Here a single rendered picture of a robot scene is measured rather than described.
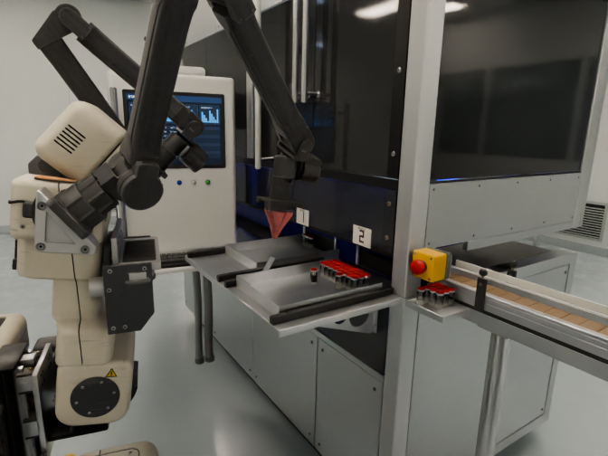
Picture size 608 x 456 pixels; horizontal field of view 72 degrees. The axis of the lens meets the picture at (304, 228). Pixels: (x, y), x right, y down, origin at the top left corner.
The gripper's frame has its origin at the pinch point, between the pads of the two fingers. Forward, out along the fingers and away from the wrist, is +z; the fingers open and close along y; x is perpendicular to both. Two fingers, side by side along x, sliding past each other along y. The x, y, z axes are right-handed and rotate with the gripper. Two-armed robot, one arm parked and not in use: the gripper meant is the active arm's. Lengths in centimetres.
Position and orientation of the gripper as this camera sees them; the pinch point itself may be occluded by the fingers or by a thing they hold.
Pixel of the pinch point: (274, 235)
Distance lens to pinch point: 106.0
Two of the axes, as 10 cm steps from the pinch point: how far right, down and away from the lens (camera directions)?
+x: -5.5, -2.1, 8.1
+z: -1.6, 9.8, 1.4
